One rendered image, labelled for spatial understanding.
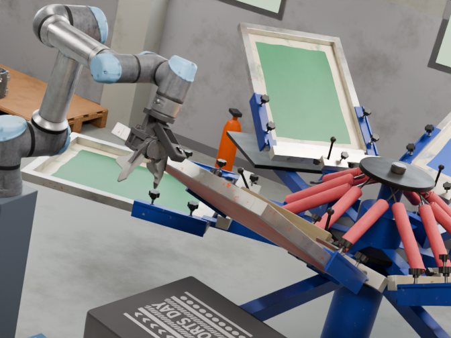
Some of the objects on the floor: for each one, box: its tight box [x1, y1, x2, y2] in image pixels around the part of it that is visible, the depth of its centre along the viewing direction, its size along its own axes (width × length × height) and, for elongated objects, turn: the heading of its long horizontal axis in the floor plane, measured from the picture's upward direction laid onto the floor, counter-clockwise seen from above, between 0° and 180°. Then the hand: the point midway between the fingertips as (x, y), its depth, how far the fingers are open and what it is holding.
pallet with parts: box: [0, 64, 109, 134], centre depth 691 cm, size 134×91×37 cm
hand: (138, 187), depth 220 cm, fingers open, 14 cm apart
